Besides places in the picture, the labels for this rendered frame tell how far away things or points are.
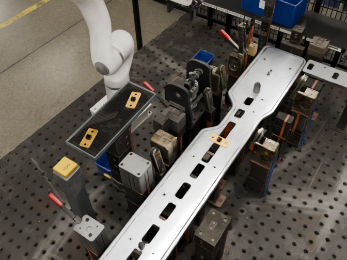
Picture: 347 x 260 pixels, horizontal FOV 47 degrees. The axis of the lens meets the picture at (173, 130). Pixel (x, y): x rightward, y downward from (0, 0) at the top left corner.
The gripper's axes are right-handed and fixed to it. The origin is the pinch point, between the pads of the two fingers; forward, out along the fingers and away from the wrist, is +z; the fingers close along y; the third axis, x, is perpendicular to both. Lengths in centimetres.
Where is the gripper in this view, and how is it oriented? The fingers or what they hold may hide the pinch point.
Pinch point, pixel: (181, 12)
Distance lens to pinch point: 146.0
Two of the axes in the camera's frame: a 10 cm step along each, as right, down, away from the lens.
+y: 8.3, 4.1, -3.7
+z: 0.2, 6.4, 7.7
